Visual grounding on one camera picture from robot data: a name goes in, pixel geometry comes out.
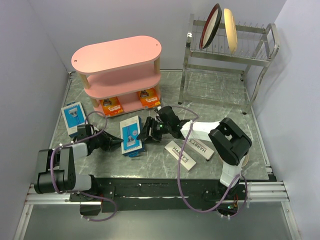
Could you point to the beige bowl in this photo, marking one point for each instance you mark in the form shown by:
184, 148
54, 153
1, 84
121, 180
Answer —
245, 160

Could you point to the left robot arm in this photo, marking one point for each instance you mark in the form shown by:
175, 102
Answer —
55, 168

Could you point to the blue Harry's razor box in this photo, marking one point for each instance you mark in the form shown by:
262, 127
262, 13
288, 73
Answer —
130, 128

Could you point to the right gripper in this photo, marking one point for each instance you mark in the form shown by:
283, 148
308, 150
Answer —
150, 122

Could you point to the white harry's box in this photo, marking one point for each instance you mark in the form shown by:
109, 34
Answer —
186, 161
201, 148

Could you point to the metal dish rack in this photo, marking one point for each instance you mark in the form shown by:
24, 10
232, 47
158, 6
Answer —
215, 75

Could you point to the white Harry's box left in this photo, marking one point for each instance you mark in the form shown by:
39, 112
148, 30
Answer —
186, 161

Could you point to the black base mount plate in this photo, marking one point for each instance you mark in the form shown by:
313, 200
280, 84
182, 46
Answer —
139, 194

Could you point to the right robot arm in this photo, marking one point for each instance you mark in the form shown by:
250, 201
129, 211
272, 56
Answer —
229, 140

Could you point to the white Harry's box right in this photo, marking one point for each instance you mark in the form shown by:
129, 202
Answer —
201, 148

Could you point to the dark red plate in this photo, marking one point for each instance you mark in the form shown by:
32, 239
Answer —
211, 27

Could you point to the pink three-tier shelf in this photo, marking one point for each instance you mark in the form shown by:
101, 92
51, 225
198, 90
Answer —
121, 69

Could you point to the orange Gillette box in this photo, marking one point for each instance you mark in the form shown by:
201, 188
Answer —
111, 106
148, 98

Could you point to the aluminium rail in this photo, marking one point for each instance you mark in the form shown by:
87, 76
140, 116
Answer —
257, 192

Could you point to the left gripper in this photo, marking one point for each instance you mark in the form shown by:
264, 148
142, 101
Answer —
110, 141

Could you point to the cream yellow plate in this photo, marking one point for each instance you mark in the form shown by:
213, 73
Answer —
230, 30

